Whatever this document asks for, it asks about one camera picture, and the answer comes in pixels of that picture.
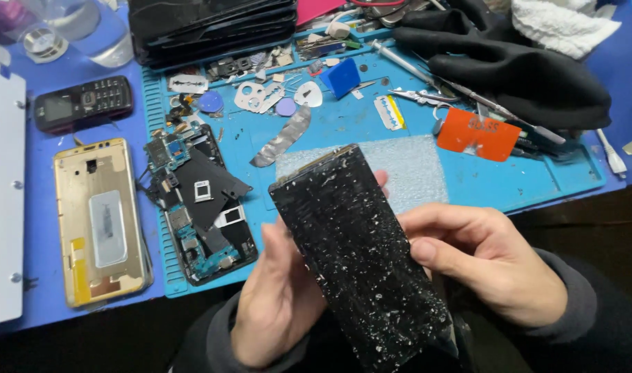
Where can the person's left hand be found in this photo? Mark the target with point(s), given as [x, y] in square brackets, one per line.
[274, 305]

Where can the person's right hand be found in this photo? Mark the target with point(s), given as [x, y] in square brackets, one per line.
[497, 269]

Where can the shattered black phone screen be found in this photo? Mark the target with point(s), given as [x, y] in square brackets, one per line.
[357, 259]

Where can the white sim tray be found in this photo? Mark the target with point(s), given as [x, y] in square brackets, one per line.
[229, 216]

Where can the blue silicone repair mat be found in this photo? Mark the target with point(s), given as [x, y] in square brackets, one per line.
[476, 160]

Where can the opened phone with circuit board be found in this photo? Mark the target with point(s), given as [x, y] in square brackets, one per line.
[202, 202]

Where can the clear textured plastic sheet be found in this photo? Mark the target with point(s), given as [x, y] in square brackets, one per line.
[414, 166]

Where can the silver sim tray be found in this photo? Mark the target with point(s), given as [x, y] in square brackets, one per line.
[203, 190]

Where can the orange plastic card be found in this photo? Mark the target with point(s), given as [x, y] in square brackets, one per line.
[476, 133]

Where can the silver foil strip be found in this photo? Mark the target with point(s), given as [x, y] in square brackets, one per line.
[282, 139]

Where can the metal tweezers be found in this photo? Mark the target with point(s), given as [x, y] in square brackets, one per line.
[419, 96]

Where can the razor blade with yellow edge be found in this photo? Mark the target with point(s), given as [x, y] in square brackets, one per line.
[389, 112]

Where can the gold phone back cover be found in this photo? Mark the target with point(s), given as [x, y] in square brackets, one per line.
[99, 223]

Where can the purple round pick opener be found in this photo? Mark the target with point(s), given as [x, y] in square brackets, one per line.
[285, 107]

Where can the black glove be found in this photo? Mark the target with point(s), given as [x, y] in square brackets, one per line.
[507, 62]

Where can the blue round pick opener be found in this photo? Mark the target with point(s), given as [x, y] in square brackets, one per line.
[211, 102]

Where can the white guitar pick opener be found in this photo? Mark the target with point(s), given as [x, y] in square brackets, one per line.
[308, 94]

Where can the silver precision screwdriver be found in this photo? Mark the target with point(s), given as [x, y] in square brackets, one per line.
[404, 63]

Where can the blue plastic pry card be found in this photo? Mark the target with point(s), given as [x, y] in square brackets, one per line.
[341, 78]

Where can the plain steel razor blade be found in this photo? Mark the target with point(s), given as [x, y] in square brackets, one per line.
[188, 83]

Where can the white towel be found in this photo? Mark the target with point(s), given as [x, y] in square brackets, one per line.
[559, 26]

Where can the heap of small phone parts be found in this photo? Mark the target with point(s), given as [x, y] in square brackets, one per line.
[305, 54]

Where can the black keypad phone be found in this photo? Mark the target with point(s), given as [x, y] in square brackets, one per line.
[83, 103]

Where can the stack of black phone screens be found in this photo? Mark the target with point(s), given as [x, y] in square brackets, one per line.
[212, 28]

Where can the white metal panel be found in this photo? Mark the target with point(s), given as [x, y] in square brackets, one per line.
[2, 197]

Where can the pink card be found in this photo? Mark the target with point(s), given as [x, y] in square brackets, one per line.
[316, 9]

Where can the clear plastic bottle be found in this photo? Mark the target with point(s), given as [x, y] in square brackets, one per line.
[88, 28]

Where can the white camera hole bracket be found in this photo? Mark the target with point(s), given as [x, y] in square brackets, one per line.
[258, 96]

